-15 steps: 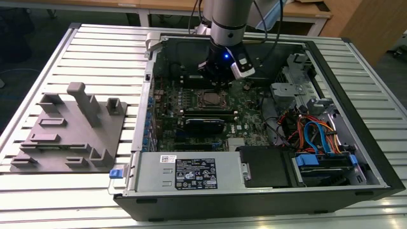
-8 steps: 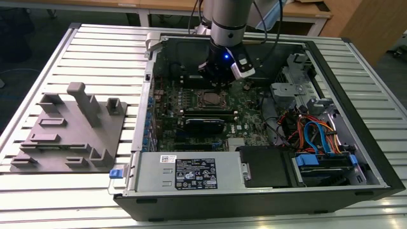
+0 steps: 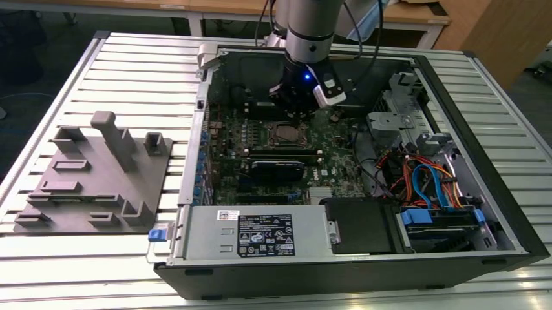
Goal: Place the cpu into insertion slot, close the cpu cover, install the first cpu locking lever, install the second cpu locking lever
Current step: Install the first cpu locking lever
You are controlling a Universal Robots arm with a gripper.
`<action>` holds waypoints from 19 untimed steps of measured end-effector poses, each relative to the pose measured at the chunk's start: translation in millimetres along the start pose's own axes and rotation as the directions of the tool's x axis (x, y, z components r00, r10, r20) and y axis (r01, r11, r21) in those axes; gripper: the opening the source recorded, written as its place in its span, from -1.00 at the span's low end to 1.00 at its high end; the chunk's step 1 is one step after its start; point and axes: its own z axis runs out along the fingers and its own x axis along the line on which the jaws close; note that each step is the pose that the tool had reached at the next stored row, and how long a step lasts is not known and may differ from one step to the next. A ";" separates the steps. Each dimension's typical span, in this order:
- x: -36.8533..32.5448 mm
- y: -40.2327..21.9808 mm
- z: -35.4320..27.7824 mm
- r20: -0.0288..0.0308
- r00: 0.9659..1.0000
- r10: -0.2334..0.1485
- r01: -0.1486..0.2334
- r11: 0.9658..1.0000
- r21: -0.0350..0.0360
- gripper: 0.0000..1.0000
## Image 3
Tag silver CPU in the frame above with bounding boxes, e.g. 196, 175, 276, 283
275, 125, 299, 141

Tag metal socket cover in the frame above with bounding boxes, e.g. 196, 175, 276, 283
267, 122, 316, 149

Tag CPU socket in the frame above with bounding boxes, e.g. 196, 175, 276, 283
264, 121, 318, 150

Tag black RAM slot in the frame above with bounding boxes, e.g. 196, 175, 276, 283
248, 147, 324, 152
248, 150, 324, 156
248, 156, 324, 161
248, 153, 324, 158

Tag grey metal disk bay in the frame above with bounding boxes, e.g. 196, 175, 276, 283
366, 72, 458, 156

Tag green motherboard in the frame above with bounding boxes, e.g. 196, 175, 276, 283
205, 106, 375, 206

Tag black graphics card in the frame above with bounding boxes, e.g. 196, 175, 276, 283
248, 158, 307, 185

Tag wooden desk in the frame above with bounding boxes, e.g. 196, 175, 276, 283
0, 0, 451, 49

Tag black plastic drive shroud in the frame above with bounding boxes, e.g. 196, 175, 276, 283
320, 197, 406, 256

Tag hard disk in blue carrier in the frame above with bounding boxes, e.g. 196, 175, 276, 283
398, 208, 486, 253

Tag silver power supply unit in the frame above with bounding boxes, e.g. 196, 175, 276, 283
183, 205, 335, 259

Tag wooden cabinet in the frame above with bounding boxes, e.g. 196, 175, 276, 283
434, 0, 552, 88

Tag grey parts rack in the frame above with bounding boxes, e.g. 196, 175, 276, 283
11, 111, 173, 234

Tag black PC case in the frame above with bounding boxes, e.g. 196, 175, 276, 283
145, 43, 549, 301

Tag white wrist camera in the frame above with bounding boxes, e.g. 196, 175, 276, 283
312, 72, 348, 107

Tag black wire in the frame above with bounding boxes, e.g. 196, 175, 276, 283
351, 116, 391, 198

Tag black camera cable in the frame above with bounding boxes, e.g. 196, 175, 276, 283
330, 0, 383, 62

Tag blue data wire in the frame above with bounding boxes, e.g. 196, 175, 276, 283
411, 164, 449, 211

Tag orange power wires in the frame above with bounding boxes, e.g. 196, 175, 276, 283
387, 154, 470, 211

